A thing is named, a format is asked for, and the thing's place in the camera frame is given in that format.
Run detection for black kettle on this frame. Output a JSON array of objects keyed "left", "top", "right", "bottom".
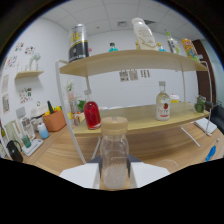
[{"left": 5, "top": 139, "right": 24, "bottom": 163}]

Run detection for two-tier wooden shelf rack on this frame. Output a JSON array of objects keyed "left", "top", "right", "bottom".
[{"left": 54, "top": 49, "right": 214, "bottom": 164}]

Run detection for clear jar wooden lid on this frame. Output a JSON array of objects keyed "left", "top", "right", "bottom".
[{"left": 99, "top": 116, "right": 130, "bottom": 190}]

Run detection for small teal bottle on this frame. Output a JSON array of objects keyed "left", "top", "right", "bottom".
[{"left": 108, "top": 42, "right": 119, "bottom": 53}]

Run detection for yellow cup red lid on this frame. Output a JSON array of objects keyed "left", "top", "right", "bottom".
[{"left": 169, "top": 93, "right": 180, "bottom": 104}]

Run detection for jar of green limes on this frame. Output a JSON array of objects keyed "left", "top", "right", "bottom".
[{"left": 194, "top": 95, "right": 207, "bottom": 114}]

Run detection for brown door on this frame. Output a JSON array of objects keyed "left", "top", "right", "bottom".
[{"left": 192, "top": 39, "right": 218, "bottom": 104}]

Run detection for green measuring cup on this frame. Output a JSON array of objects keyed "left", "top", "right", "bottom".
[{"left": 21, "top": 133, "right": 32, "bottom": 149}]

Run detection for orange snack packet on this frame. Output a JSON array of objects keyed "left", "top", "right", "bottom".
[{"left": 181, "top": 38, "right": 200, "bottom": 63}]

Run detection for black armchair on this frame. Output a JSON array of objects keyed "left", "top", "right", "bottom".
[{"left": 209, "top": 103, "right": 224, "bottom": 126}]

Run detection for light blue plastic container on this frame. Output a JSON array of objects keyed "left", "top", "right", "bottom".
[{"left": 37, "top": 122, "right": 50, "bottom": 140}]

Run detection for red liquid bottle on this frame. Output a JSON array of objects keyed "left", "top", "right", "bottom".
[{"left": 83, "top": 89, "right": 102, "bottom": 130}]

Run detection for white kitchen scale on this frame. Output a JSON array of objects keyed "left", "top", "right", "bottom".
[{"left": 21, "top": 138, "right": 44, "bottom": 158}]

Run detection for clear bottle red label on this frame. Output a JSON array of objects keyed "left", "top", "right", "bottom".
[{"left": 155, "top": 80, "right": 172, "bottom": 122}]

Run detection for white figurine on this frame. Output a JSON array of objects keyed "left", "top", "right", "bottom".
[{"left": 28, "top": 52, "right": 42, "bottom": 72}]

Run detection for potted plant white pot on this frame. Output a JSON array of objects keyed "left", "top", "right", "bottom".
[{"left": 65, "top": 80, "right": 75, "bottom": 101}]

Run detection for blue liquid bottle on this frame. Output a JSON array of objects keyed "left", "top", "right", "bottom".
[{"left": 205, "top": 138, "right": 221, "bottom": 163}]

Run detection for clear bottle green label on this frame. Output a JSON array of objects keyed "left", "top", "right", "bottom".
[{"left": 165, "top": 31, "right": 181, "bottom": 55}]

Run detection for large black yellow can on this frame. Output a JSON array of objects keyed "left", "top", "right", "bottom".
[{"left": 68, "top": 23, "right": 90, "bottom": 64}]

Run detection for wooden wall shelf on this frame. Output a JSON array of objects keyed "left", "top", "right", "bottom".
[{"left": 14, "top": 69, "right": 45, "bottom": 80}]

